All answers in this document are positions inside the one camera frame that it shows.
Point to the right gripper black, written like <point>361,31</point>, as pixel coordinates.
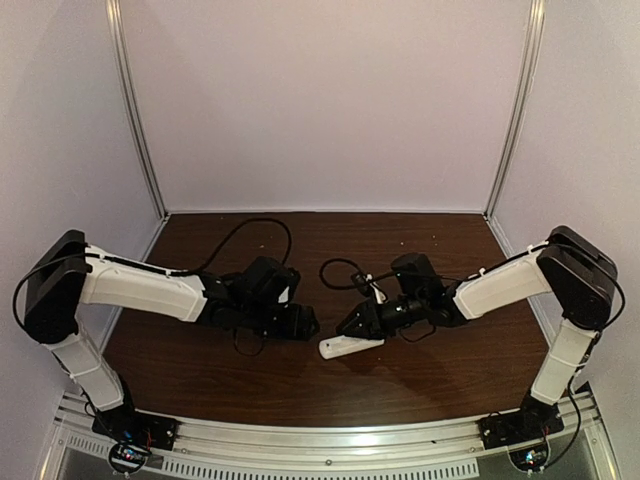
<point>370,318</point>

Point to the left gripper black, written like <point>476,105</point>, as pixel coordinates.
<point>295,321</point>

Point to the white remote control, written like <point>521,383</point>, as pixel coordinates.
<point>340,346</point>

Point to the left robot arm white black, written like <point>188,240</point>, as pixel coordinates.
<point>73,272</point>

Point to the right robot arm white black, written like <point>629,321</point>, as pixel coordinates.
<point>583,280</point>

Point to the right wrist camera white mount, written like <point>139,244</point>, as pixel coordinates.
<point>367,287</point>

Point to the curved aluminium front rail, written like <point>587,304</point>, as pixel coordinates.
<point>450,449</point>

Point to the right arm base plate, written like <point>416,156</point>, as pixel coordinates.
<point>520,426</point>

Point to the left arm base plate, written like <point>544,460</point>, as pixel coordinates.
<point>135,430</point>

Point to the right aluminium frame post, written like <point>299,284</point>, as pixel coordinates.
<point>527,71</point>

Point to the aluminium frame post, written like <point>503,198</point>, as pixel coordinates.
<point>122,62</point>
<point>527,71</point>

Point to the left aluminium frame post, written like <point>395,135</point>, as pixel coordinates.
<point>122,62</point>

